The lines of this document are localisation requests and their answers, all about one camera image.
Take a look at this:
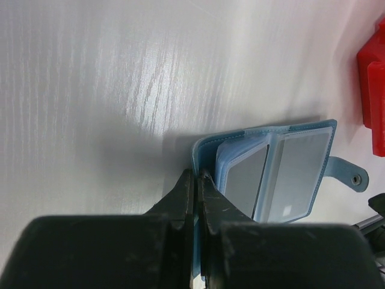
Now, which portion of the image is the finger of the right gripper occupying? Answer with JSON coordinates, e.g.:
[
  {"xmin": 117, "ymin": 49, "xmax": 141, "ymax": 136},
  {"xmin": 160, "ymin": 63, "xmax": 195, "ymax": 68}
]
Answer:
[{"xmin": 368, "ymin": 193, "xmax": 385, "ymax": 217}]

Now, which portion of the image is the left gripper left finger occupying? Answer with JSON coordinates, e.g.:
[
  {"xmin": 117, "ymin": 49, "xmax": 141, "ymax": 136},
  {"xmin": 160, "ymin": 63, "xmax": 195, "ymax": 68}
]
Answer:
[{"xmin": 1, "ymin": 169, "xmax": 194, "ymax": 288}]

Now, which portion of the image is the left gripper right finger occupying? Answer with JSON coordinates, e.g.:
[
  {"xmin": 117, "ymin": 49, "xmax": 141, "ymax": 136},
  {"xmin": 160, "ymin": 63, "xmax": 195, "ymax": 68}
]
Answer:
[{"xmin": 197, "ymin": 170, "xmax": 384, "ymax": 288}]

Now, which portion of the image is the blue leather card holder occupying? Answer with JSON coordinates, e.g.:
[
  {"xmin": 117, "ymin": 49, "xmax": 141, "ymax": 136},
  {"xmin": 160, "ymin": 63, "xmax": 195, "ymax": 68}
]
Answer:
[{"xmin": 191, "ymin": 119, "xmax": 369, "ymax": 279}]

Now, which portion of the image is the red plastic bin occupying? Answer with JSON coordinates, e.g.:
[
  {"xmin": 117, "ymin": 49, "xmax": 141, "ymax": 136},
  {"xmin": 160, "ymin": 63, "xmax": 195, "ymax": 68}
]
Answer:
[{"xmin": 357, "ymin": 19, "xmax": 384, "ymax": 157}]

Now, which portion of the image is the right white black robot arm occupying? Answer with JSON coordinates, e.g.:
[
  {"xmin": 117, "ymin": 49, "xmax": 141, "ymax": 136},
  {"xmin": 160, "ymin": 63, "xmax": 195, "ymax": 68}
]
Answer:
[{"xmin": 353, "ymin": 193, "xmax": 384, "ymax": 276}]

